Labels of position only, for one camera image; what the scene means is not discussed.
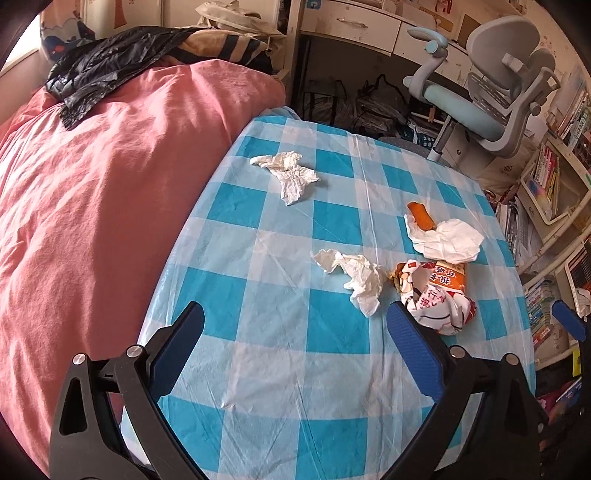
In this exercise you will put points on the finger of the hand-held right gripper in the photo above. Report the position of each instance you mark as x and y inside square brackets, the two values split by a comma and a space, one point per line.
[570, 321]

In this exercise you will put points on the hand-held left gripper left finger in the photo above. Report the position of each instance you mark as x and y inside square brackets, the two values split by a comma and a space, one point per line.
[180, 341]

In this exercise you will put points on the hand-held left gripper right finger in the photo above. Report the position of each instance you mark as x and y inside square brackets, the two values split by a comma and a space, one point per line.
[413, 346]

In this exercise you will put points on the red white snack wrapper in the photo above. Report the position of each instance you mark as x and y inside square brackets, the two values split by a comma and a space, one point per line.
[438, 295]

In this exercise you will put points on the white tissue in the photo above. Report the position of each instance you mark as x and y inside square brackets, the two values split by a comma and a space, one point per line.
[360, 277]
[450, 240]
[291, 175]

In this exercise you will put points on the small orange food piece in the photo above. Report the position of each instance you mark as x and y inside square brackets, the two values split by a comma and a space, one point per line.
[421, 214]

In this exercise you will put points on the row of books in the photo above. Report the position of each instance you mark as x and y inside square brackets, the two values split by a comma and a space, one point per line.
[545, 318]

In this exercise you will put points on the yellow book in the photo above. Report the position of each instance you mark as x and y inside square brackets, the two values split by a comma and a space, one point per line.
[576, 362]

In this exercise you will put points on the pile of magazines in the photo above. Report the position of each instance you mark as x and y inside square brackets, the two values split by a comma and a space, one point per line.
[517, 230]

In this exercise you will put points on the blue white checkered tablecloth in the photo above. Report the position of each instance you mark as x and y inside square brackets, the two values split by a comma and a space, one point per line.
[277, 300]

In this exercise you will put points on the pink duvet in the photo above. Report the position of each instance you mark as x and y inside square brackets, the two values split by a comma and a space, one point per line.
[92, 207]

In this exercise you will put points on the bag of newspapers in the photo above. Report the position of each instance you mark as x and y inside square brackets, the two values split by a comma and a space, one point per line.
[378, 108]

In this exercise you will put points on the grey and blue desk chair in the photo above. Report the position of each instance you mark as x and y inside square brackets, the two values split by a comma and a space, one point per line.
[503, 69]

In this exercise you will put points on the black puffer jacket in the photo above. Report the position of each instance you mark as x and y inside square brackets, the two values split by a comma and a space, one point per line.
[101, 64]

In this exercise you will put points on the white desk drawer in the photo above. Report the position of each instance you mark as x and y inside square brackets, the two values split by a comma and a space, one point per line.
[351, 27]
[415, 48]

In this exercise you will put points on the beige navy striped cloth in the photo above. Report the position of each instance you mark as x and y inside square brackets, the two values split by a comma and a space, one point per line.
[231, 46]

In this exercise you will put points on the white desk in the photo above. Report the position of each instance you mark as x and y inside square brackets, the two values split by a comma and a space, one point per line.
[351, 27]

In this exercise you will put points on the cartoon printed cloth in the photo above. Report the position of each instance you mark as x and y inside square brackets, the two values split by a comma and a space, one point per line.
[64, 37]

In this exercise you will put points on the white wardrobe with tree decal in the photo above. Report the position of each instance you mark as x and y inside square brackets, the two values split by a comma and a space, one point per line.
[138, 14]

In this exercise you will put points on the beige canvas bag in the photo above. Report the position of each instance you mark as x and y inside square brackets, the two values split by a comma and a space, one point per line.
[231, 14]

